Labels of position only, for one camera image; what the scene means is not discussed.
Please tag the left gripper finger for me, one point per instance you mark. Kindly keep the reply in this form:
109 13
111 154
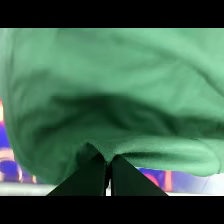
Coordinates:
85 181

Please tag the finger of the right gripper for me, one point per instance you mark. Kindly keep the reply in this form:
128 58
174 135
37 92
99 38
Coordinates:
133 181

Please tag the green garment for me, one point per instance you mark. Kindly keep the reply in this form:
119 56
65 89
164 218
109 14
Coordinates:
113 83

